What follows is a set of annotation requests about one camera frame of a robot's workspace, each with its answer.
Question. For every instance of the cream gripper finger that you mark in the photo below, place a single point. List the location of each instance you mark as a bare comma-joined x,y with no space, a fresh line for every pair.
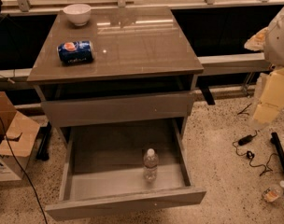
268,99
256,42

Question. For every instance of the clear plastic water bottle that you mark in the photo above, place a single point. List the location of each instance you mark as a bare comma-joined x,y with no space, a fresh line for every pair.
151,162

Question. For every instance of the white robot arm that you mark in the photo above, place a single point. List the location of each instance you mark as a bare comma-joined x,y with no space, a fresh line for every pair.
273,49

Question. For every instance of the small bottle on floor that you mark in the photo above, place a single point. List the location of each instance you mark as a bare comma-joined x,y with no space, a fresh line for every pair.
273,192

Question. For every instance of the grey drawer cabinet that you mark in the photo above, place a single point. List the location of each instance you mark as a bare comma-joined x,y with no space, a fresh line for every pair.
136,51

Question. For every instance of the open grey middle drawer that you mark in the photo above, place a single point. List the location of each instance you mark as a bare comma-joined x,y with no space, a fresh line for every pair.
104,170

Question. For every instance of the closed grey top drawer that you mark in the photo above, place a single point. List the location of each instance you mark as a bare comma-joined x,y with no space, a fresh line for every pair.
81,112

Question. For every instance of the white ceramic bowl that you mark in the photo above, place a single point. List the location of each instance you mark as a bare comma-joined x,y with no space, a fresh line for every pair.
78,14

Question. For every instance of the blue Pepsi soda can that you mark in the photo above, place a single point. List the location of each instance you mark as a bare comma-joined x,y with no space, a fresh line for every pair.
75,52

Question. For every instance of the black stand leg left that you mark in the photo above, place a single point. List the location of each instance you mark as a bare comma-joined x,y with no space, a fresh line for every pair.
43,142

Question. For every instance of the brown cardboard box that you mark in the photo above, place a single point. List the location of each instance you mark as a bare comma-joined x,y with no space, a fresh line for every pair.
17,138

